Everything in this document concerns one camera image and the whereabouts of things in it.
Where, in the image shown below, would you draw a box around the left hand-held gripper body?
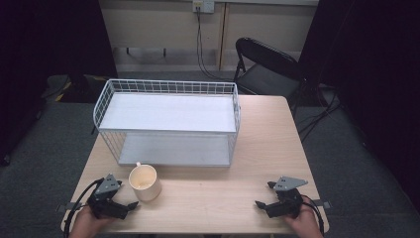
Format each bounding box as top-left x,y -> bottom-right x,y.
86,173 -> 129,220

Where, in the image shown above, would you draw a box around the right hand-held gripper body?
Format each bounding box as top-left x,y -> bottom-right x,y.
264,176 -> 309,219

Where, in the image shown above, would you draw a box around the cream ceramic cup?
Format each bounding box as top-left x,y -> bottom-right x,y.
128,161 -> 162,202

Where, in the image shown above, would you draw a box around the white wire basket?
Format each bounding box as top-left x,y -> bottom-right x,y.
92,78 -> 242,168

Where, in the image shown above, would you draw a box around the person's left hand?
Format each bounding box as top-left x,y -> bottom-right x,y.
68,206 -> 115,238

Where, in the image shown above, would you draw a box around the person's right hand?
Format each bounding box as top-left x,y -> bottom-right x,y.
284,197 -> 325,238

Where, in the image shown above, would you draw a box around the black folding chair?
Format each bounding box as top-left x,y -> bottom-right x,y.
233,37 -> 308,102

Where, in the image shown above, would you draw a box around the dark curtain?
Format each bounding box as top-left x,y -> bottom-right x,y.
297,0 -> 420,214
0,0 -> 119,167

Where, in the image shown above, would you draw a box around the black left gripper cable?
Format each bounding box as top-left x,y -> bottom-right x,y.
62,178 -> 106,238

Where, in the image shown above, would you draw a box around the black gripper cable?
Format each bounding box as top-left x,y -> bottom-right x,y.
62,178 -> 106,238
300,193 -> 327,236

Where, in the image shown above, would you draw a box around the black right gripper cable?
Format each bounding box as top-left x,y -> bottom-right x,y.
300,193 -> 327,236

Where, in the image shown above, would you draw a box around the grey table edge bracket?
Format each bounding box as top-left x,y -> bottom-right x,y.
311,198 -> 333,210
54,201 -> 77,213

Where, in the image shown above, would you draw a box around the black floor cables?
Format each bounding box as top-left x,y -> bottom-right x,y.
292,78 -> 346,144

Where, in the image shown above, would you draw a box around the black wall socket cable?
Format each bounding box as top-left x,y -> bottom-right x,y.
195,5 -> 236,82

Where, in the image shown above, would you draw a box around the white wall socket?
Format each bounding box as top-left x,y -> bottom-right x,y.
192,0 -> 216,15

